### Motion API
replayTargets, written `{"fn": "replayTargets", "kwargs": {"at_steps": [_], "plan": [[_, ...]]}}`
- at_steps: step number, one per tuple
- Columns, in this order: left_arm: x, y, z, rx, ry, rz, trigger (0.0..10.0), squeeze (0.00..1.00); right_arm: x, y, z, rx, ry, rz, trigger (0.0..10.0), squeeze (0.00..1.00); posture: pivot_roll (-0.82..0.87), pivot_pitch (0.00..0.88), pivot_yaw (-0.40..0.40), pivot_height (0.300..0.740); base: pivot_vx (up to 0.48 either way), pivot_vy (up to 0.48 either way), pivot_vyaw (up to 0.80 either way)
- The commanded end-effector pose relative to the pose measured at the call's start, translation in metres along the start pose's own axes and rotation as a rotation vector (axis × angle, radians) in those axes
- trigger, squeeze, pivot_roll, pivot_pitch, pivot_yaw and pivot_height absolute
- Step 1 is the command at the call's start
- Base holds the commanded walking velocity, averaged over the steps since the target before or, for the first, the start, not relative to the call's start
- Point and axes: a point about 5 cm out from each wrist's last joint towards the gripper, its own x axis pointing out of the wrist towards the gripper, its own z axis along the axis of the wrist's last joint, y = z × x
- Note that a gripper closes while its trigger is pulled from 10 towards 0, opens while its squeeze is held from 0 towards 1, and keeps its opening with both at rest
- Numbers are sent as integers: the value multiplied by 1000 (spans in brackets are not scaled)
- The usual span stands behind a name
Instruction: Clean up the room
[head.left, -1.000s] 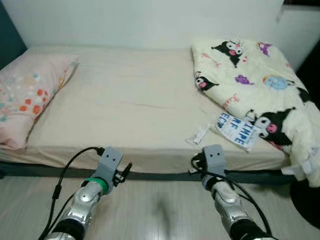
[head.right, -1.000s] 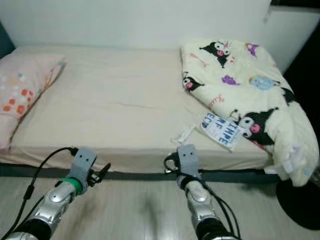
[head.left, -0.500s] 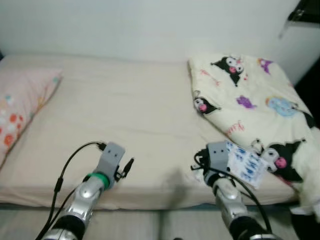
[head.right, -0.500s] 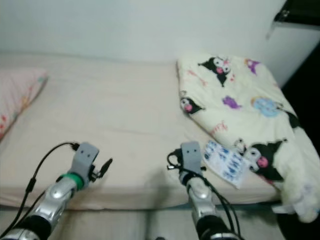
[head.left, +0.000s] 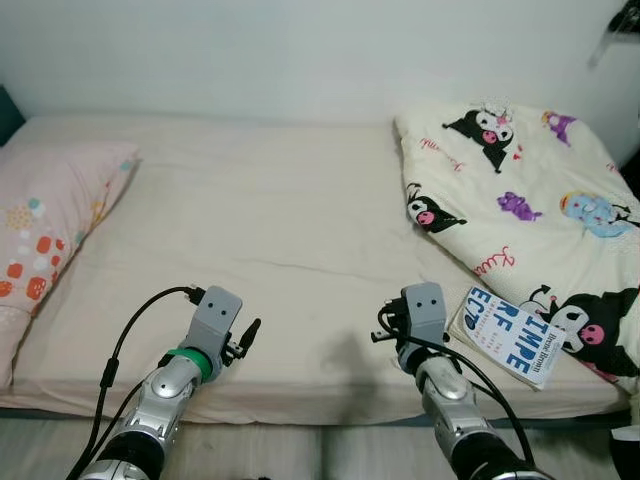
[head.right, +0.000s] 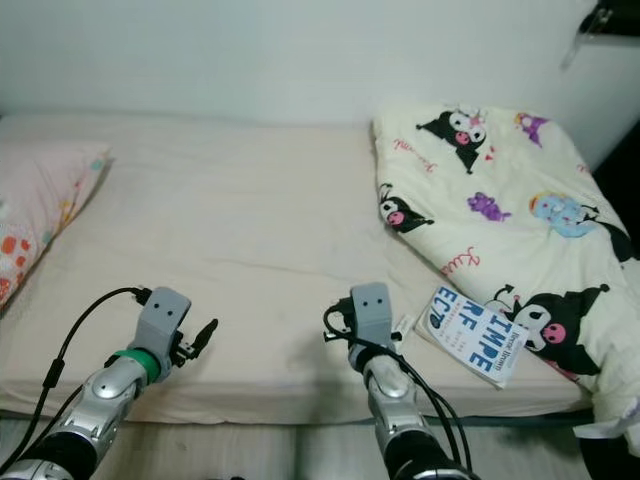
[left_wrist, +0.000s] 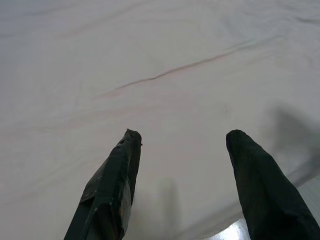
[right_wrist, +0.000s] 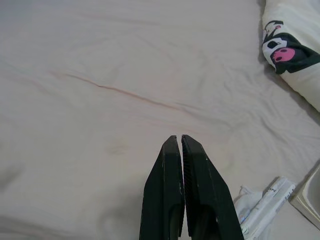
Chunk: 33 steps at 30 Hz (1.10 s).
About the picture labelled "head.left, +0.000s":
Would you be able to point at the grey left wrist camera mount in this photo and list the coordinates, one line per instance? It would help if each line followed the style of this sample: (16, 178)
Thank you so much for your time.
(215, 315)

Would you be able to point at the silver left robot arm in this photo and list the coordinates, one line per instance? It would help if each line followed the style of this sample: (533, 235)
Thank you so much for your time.
(165, 395)

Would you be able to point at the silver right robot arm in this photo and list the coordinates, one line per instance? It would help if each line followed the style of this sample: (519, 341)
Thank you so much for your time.
(460, 410)

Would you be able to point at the dark blue bed frame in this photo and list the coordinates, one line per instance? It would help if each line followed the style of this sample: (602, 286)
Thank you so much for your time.
(480, 419)

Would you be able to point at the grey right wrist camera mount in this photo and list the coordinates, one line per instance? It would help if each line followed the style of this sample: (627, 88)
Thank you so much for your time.
(424, 310)

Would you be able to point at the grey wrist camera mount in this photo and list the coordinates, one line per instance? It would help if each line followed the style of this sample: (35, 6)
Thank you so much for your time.
(215, 315)
(424, 310)

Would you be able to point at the cream cartoon print blanket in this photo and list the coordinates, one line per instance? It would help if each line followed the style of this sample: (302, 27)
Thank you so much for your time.
(530, 170)

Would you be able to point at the dark blue headboard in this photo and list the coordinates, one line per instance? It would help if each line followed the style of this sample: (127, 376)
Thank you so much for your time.
(8, 110)

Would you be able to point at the black fan stand base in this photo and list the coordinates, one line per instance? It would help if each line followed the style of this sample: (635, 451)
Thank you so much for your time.
(625, 455)

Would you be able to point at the cream sheeted bed mattress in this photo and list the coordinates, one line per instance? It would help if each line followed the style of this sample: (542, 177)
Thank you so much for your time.
(280, 220)

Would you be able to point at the pink patterned pillow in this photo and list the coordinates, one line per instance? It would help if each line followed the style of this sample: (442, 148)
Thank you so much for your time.
(45, 220)

